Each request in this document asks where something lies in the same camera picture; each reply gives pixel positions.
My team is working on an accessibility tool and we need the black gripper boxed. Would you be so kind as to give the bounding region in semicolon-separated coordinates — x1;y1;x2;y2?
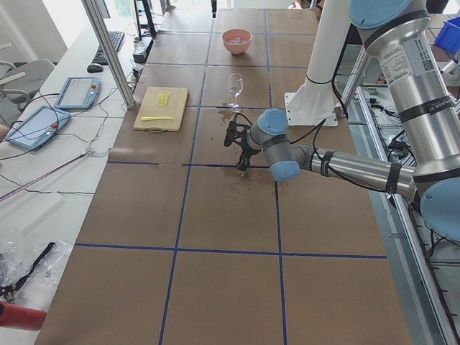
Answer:
237;138;259;170

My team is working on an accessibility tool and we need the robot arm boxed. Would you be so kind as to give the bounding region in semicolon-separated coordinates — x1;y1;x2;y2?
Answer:
224;1;459;240

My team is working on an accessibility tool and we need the clear wine glass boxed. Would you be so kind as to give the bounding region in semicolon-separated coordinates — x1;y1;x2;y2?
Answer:
228;73;243;113

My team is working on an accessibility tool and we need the pile of ice cubes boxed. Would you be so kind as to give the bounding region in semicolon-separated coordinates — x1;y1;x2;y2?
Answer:
229;37;247;45

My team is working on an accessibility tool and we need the bamboo cutting board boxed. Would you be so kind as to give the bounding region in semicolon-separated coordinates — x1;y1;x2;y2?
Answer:
133;87;188;132

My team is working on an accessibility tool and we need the yellow plastic knife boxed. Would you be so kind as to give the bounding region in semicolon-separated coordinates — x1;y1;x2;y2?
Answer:
140;116;175;121

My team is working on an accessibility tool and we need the pink bowl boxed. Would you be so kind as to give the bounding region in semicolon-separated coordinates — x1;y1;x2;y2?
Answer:
221;29;252;55

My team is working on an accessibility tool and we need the black computer box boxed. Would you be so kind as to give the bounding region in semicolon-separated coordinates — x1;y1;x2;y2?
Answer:
132;37;153;64

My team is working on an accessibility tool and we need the pink thin rod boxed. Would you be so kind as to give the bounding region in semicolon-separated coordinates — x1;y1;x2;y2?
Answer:
0;150;91;201

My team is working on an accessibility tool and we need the black computer mouse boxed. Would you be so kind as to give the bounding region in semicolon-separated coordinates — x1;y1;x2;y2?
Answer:
86;63;104;73

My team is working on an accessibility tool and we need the black keyboard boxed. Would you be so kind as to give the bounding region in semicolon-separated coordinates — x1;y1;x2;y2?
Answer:
91;30;126;66

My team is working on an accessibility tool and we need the blue teach pendant far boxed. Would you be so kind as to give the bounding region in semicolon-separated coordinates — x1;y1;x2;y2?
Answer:
55;76;101;111

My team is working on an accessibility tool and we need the blue teach pendant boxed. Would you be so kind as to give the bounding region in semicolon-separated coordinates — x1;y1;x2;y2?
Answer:
5;106;70;150
55;76;101;111

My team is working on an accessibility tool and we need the blue teach pendant near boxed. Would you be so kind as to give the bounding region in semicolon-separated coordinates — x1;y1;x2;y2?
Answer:
5;106;70;150

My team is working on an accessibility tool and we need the grey office chair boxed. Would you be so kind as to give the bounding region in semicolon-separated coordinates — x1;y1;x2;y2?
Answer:
1;59;55;111

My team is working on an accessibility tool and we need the blue storage bin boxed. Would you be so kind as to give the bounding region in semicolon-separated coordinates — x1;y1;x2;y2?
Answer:
434;17;460;54

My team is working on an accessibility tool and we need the clear plastic bag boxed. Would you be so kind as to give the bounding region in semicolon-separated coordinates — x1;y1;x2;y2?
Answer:
1;241;73;292

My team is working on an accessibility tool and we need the red cylinder bottle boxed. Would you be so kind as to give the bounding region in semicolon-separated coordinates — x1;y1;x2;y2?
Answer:
0;302;47;331

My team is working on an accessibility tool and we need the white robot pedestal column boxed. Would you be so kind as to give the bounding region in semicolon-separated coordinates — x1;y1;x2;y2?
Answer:
285;0;362;127

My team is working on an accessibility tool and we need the aluminium frame post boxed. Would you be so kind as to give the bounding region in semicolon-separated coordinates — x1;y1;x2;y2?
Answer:
81;0;135;109

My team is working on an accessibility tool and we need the black strap tool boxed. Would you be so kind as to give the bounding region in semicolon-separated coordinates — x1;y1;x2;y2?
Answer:
1;242;56;304

